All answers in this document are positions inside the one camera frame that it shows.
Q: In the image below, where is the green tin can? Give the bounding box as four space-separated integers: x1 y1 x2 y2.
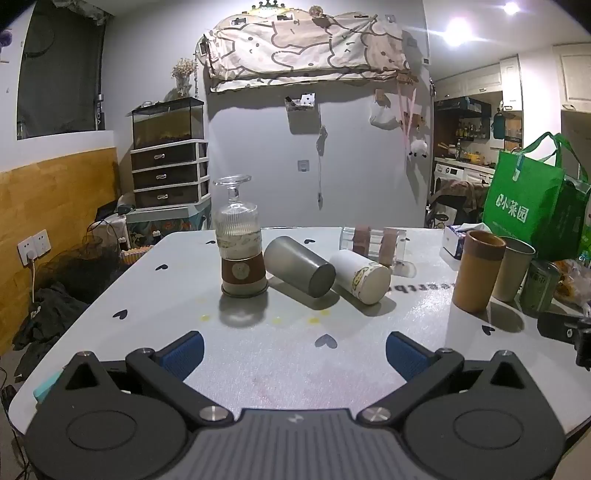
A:
520 259 562 315

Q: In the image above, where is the glass cup with brown sleeve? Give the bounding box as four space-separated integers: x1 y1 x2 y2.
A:
217 231 269 299

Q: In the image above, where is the white power outlet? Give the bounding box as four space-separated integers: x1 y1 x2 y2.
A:
17 229 51 267

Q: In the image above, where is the dried flower vase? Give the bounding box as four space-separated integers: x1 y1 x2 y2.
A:
172 57 199 99

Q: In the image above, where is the tissue box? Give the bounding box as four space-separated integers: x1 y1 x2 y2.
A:
440 222 493 271

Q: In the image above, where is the printed blanket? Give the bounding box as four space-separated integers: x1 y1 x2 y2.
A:
198 8 410 94

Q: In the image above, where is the orange snack bag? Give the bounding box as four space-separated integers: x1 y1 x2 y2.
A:
553 258 591 306

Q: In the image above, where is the teal object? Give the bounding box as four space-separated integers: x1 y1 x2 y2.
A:
33 372 62 402

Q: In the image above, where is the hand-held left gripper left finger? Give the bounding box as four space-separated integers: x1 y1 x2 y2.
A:
59 331 234 428

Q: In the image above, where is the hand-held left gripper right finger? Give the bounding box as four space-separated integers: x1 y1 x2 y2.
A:
359 331 533 426

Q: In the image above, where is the ceiling light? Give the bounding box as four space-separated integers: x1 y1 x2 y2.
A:
441 11 478 48

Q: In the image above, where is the white cup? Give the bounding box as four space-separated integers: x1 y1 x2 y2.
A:
329 249 393 306

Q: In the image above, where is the washing machine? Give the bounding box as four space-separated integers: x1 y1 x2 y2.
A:
433 159 465 195

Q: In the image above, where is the green shopping bag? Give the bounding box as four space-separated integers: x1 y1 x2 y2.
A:
482 132 591 262

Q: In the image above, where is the white hanging bag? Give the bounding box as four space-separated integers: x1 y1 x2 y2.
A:
369 102 400 131

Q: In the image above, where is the tall brown cup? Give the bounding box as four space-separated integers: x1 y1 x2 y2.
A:
452 230 507 315

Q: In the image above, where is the steel cup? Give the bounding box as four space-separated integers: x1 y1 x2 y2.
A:
491 236 537 303

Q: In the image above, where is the grey metal cup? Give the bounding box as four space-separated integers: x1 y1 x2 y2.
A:
263 236 337 299

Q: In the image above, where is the glass fish tank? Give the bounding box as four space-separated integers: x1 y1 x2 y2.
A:
131 96 205 151

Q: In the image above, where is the white drawer unit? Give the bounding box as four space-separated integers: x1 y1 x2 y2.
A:
130 140 212 212

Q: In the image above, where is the chair with clothes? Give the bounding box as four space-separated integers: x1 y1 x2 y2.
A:
426 179 486 230

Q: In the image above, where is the clear acrylic holder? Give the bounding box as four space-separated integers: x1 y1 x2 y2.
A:
340 225 410 269

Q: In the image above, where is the dark cloth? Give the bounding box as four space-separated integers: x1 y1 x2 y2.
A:
11 283 89 366

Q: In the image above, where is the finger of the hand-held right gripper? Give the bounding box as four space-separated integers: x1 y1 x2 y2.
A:
537 311 591 366

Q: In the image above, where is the dark window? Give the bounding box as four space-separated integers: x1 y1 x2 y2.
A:
17 0 110 140

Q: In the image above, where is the ribbed glass goblet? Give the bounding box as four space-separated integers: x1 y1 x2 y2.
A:
213 175 262 252

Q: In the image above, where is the hanging white cable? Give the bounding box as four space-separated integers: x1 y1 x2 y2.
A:
316 125 329 209

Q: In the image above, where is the black net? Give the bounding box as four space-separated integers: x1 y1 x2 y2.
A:
36 230 126 303

